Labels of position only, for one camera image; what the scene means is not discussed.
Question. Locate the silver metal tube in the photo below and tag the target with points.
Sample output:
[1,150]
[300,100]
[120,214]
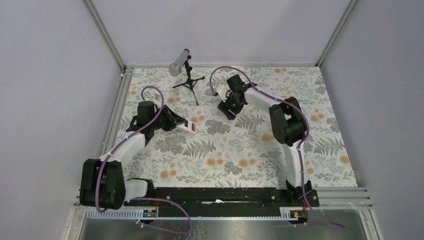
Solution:
[175,68]

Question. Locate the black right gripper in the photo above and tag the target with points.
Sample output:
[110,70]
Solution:
[224,108]

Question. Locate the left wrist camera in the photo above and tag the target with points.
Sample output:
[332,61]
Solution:
[158,98]

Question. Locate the white remote control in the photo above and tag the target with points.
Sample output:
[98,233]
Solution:
[188,127]

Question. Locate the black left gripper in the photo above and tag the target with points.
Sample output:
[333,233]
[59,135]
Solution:
[176,119]

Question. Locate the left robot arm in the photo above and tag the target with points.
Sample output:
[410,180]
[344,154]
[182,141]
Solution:
[103,185]

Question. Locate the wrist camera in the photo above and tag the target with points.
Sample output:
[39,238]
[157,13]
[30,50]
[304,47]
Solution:
[158,98]
[223,91]

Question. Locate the black mini tripod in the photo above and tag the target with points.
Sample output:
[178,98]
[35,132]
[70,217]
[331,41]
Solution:
[189,83]

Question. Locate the white cable duct rail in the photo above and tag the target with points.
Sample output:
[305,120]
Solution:
[172,213]

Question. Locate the floral table mat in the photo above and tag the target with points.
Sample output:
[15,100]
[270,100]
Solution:
[235,153]

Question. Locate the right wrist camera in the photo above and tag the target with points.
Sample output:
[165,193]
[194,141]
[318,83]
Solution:
[223,91]

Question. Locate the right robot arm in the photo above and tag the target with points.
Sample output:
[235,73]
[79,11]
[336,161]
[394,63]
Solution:
[288,125]

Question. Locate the black base bar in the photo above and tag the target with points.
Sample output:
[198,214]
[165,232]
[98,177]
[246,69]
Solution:
[227,198]

